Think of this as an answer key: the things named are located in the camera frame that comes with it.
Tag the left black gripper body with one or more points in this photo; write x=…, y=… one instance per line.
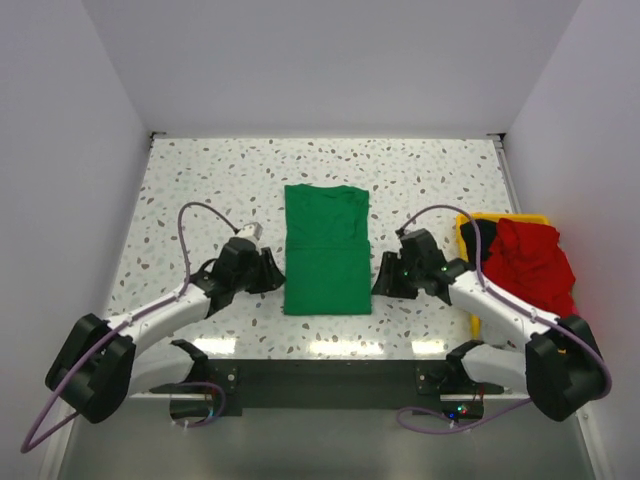
x=259, y=276

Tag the green t shirt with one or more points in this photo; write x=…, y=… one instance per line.
x=327, y=251

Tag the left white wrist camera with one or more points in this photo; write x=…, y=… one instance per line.
x=251, y=232

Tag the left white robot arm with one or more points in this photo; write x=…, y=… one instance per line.
x=104, y=361

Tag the red t shirt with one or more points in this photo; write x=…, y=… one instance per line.
x=526, y=260

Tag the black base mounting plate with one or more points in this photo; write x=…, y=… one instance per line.
x=232, y=387

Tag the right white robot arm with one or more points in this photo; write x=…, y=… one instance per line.
x=555, y=360

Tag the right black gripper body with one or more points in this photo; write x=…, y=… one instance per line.
x=398, y=277

